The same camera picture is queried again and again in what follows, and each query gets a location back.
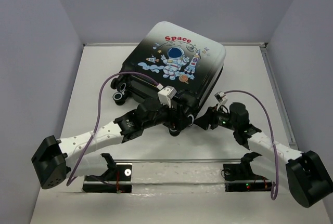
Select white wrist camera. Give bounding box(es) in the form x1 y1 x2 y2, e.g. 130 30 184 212
158 86 177 108
214 91 228 109

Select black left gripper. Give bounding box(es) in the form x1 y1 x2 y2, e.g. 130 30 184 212
142 98 191 131

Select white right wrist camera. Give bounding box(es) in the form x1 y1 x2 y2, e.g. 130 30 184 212
214 91 228 109

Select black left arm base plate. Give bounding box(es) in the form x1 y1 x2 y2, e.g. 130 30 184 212
82 153 133 194

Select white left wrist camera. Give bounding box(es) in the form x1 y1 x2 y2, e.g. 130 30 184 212
158 86 177 108

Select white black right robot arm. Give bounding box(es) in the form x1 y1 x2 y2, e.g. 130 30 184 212
194 102 332 208

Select black hard-shell suitcase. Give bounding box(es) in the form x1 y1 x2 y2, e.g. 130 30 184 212
110 21 226 118

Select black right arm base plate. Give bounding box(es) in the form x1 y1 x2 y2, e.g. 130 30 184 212
221 152 272 192

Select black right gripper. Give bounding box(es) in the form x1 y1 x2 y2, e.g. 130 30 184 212
192 103 237 131

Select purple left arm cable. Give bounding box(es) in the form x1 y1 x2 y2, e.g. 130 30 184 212
66 71 163 187

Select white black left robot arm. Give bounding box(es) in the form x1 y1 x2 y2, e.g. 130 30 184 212
31 99 195 190

